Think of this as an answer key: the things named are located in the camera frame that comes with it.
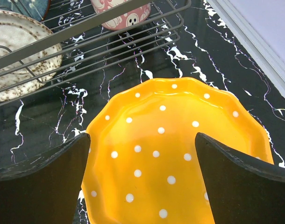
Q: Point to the pink patterned mug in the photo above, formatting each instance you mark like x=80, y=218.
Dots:
x=125, y=20

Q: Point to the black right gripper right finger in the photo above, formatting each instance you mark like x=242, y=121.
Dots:
x=241, y=188

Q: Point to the aluminium frame rail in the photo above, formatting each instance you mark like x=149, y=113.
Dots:
x=258, y=48

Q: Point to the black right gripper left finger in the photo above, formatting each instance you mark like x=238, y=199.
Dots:
x=44, y=188

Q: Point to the yellow polka dot plate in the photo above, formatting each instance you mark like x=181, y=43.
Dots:
x=142, y=166

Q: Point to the speckled cream plate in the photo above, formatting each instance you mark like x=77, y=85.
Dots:
x=17, y=31

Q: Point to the grey wire dish rack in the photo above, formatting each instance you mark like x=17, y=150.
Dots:
x=109, y=48

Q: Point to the teal glazed plate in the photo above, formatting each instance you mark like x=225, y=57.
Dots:
x=36, y=9

